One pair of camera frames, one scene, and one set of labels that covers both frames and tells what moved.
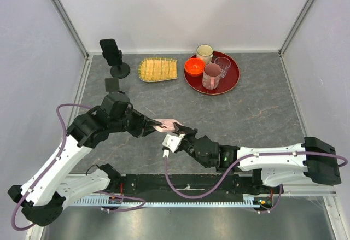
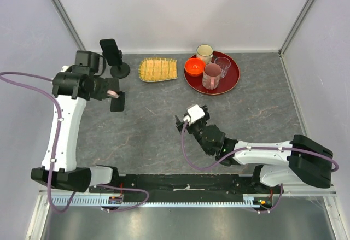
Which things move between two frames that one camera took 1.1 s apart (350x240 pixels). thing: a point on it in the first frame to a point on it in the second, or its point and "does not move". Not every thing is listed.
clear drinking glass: x=225 y=64 does not move
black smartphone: x=111 y=51 does not move
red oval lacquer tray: x=227 y=83 does not move
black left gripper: x=141 y=120 to x=102 y=94
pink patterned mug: x=211 y=76 does not move
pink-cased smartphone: x=167 y=125 to x=114 y=93
